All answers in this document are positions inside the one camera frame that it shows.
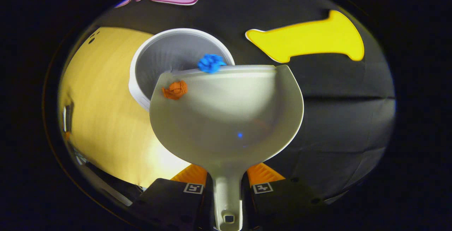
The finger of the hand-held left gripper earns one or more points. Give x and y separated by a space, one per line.
66 135

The black backdrop cloth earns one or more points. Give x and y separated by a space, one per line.
335 118

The white ribbed garbage bin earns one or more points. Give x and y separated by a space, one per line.
169 51

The orange paper trash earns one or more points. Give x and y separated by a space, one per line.
175 90

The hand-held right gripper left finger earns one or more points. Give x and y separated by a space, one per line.
169 199

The white dustpan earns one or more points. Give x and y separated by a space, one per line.
226 118

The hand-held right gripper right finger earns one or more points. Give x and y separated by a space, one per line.
282 202

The blue paper trash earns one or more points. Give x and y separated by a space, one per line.
210 63

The wooden desktop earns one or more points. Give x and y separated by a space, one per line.
106 118

